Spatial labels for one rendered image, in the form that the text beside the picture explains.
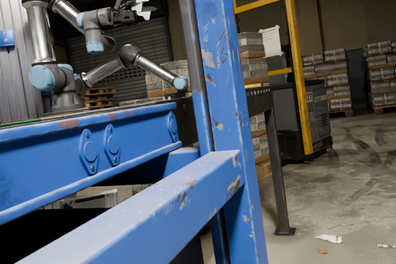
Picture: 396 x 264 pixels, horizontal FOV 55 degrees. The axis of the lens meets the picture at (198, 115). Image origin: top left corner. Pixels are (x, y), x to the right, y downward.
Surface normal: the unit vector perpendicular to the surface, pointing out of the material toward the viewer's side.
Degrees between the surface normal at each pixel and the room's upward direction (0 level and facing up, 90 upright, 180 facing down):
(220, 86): 90
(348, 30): 90
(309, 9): 90
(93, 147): 90
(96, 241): 0
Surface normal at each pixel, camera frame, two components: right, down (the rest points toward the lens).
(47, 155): 0.92, -0.11
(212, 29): -0.36, 0.10
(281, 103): -0.66, 0.13
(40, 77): -0.17, 0.21
